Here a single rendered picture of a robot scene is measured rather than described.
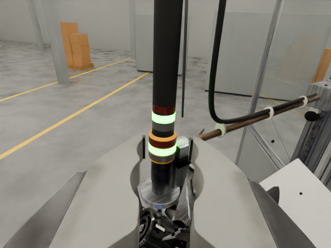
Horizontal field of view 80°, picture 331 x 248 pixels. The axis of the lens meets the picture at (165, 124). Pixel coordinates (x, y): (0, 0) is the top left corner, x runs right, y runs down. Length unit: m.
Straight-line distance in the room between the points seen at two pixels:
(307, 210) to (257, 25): 5.27
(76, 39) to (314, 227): 8.27
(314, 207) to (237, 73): 5.29
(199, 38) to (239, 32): 6.91
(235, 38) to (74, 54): 5.78
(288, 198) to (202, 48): 11.97
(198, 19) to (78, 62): 7.03
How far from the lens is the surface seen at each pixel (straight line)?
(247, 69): 5.82
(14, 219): 2.55
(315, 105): 0.78
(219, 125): 0.40
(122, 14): 13.86
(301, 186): 0.72
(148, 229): 0.58
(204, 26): 12.43
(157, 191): 0.36
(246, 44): 5.73
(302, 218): 0.68
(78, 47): 8.47
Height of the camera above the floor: 1.73
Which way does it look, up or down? 27 degrees down
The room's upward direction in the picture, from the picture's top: 3 degrees clockwise
